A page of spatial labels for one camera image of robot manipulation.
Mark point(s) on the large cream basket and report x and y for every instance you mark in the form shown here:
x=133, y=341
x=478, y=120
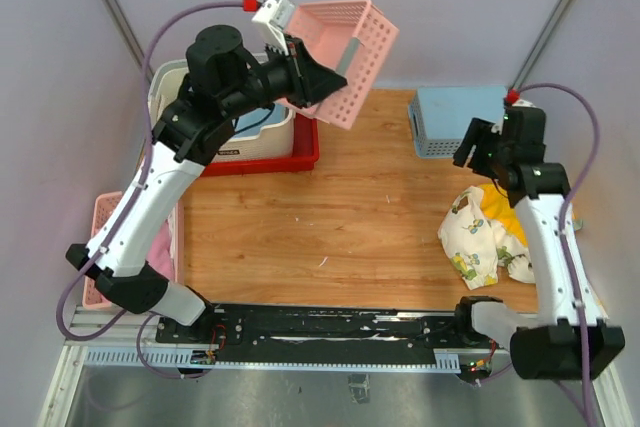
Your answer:
x=273, y=141

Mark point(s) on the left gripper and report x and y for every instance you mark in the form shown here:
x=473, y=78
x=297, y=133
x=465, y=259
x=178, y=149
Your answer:
x=311, y=81

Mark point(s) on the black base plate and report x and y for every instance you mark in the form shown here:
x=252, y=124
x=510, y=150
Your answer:
x=228, y=325

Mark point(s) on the blue perforated basket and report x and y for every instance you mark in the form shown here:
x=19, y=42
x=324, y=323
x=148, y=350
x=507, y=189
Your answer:
x=250, y=124
x=440, y=116

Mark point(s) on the aluminium frame rail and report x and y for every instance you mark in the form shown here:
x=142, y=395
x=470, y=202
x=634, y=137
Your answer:
x=125, y=330

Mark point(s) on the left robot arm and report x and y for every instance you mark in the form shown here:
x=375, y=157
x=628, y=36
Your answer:
x=224, y=81

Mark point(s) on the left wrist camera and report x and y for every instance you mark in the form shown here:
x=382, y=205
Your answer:
x=271, y=21

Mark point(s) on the pink basket with towels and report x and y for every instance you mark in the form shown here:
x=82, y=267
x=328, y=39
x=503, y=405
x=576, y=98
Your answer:
x=103, y=208

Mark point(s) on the grey cable duct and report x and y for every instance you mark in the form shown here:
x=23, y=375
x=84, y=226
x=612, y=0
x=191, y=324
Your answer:
x=395, y=358

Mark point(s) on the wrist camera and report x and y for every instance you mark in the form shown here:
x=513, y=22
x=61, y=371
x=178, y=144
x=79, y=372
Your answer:
x=271, y=21
x=513, y=98

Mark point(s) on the pink perforated basket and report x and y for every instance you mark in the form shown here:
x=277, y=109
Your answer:
x=351, y=37

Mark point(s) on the red tray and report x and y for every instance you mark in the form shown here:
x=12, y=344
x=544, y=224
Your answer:
x=305, y=154

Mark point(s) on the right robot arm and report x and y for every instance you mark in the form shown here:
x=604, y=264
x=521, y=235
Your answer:
x=569, y=338

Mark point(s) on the printed white yellow cloth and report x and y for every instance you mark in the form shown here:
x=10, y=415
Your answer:
x=481, y=233

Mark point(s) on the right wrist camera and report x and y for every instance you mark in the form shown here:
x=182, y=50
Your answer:
x=513, y=98

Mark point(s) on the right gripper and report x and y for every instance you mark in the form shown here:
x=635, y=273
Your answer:
x=478, y=132

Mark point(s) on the pink towel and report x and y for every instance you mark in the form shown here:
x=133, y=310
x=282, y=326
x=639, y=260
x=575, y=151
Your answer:
x=159, y=255

